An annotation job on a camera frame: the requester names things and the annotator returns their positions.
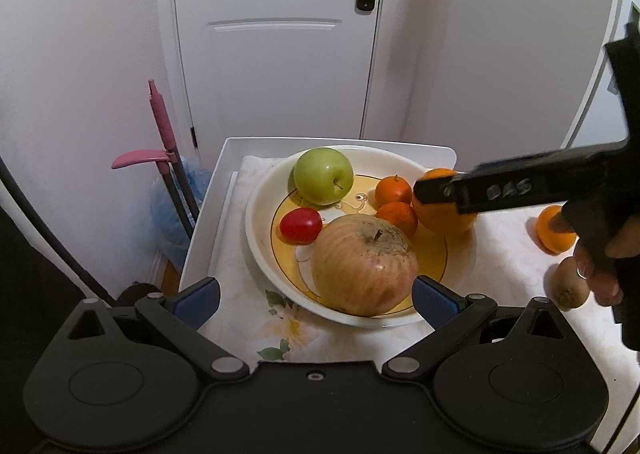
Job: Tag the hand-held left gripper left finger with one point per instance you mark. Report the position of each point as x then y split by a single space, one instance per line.
197 301

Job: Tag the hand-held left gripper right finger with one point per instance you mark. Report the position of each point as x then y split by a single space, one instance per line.
435 301

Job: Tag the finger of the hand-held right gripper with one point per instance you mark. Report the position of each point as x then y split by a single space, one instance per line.
500 191
525 159

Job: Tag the large orange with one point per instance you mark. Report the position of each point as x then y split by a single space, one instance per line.
550 240
442 220

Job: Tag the red yellow apple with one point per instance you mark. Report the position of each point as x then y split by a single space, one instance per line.
365 269

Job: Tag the small mandarin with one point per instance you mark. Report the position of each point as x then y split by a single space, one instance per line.
397 220
392 191

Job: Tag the cream cartoon print bowl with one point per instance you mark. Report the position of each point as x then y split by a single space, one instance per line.
265 234

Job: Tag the red cherry tomato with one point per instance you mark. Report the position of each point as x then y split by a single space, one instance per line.
300 226

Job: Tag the green apple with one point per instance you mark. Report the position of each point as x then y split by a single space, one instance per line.
320 177

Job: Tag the person's right hand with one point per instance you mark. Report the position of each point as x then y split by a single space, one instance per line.
595 279

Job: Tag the floral tablecloth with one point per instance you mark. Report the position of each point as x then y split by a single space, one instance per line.
240 314

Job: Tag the blue plastic bag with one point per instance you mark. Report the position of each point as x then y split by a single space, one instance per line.
172 219

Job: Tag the white table with raised rim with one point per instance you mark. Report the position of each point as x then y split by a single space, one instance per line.
215 214

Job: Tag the brown kiwi with sticker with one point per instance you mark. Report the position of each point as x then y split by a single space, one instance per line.
565 286

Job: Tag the white panel door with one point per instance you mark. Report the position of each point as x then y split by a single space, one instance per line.
275 59

